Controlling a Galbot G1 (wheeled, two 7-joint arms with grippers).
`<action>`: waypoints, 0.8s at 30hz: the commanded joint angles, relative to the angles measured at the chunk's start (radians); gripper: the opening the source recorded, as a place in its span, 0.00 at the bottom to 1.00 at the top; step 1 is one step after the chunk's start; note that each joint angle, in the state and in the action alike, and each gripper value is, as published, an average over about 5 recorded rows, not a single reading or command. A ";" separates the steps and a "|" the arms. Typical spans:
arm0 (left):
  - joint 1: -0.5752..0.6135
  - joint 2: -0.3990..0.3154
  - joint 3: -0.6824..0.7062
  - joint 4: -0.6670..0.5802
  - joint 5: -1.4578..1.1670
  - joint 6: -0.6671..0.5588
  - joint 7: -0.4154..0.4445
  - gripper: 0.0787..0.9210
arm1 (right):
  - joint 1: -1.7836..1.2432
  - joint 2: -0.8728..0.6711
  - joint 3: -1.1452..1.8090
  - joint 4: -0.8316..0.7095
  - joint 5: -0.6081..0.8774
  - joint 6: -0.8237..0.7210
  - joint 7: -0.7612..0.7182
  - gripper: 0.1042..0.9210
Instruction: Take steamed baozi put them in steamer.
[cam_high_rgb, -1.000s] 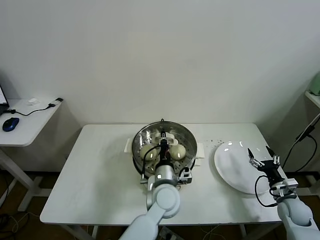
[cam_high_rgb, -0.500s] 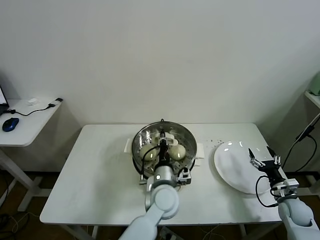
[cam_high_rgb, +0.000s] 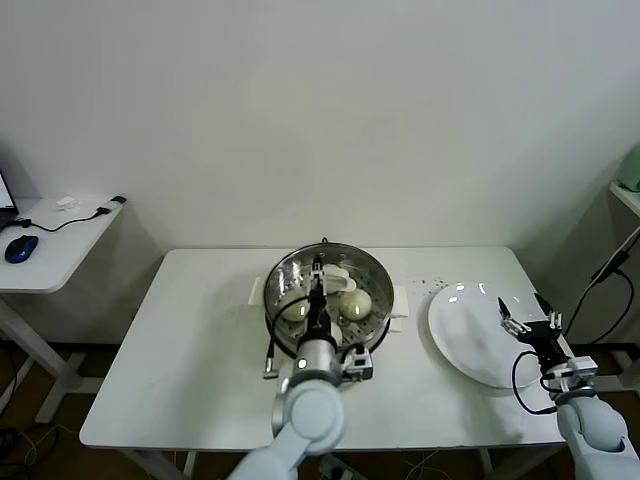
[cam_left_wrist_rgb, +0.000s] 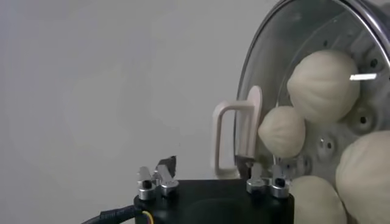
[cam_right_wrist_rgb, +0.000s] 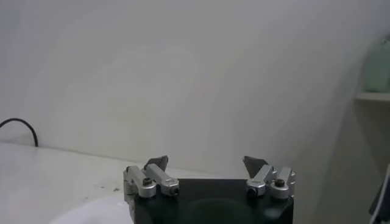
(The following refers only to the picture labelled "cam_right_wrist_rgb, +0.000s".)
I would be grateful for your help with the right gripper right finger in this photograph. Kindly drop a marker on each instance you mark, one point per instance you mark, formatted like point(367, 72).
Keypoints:
point(262, 176)

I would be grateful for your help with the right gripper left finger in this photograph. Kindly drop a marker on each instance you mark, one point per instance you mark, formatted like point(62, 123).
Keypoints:
point(158, 176)

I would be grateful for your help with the pale green appliance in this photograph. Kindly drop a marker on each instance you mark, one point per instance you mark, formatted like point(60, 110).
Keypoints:
point(379, 70)

